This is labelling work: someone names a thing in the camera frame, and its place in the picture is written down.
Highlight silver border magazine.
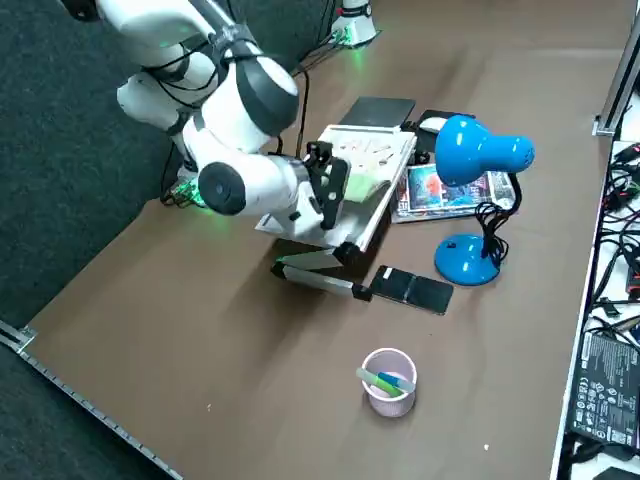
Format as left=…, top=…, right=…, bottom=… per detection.
left=389, top=168, right=516, bottom=225

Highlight black labelled power adapter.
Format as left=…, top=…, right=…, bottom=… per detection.
left=567, top=329, right=640, bottom=446

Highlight blue cover comic magazine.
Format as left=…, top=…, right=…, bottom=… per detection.
left=405, top=166, right=494, bottom=211

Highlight black flip phone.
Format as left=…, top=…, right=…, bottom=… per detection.
left=370, top=264, right=455, bottom=316

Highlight black lamp cable bundle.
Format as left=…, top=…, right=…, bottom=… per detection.
left=473, top=199, right=510, bottom=266

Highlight green cover cookbook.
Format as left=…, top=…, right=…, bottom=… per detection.
left=329, top=134, right=404, bottom=204

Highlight white computer mouse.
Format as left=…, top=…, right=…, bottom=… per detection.
left=417, top=116, right=451, bottom=135

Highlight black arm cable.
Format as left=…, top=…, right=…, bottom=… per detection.
left=159, top=19, right=314, bottom=201

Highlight metal table edge rail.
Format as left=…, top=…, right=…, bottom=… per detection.
left=0, top=319, right=184, bottom=480

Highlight aluminium profile post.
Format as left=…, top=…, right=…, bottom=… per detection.
left=593, top=29, right=640, bottom=137

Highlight blue desk lamp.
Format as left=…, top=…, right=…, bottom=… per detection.
left=433, top=113, right=536, bottom=287

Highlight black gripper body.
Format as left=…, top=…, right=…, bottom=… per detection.
left=299, top=157, right=329, bottom=211

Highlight green marker pen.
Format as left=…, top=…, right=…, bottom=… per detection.
left=355, top=368, right=416, bottom=399

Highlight black mouse pad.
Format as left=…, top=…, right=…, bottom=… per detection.
left=413, top=108, right=476, bottom=137

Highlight grey closed laptop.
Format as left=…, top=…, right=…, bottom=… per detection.
left=341, top=96, right=418, bottom=132

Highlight pink mesh pen cup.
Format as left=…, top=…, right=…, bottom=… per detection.
left=361, top=348, right=418, bottom=419

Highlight white folding reading stand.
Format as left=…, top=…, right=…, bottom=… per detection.
left=254, top=123, right=419, bottom=304

